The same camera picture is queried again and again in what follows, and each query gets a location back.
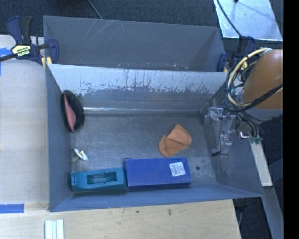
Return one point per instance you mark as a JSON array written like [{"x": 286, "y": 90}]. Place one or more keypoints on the orange cloth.
[{"x": 175, "y": 141}]

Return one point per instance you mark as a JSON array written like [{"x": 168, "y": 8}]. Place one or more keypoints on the teal plastic box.
[{"x": 99, "y": 180}]

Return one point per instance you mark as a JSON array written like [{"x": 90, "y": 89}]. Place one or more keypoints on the blue box with white label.
[{"x": 154, "y": 173}]

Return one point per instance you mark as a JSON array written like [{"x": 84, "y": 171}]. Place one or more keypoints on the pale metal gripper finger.
[
  {"x": 214, "y": 114},
  {"x": 225, "y": 141}
]

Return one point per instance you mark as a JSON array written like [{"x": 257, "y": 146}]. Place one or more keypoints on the grey metal bin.
[{"x": 139, "y": 133}]

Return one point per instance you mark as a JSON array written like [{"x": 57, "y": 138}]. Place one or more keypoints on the small white plastic piece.
[{"x": 80, "y": 154}]

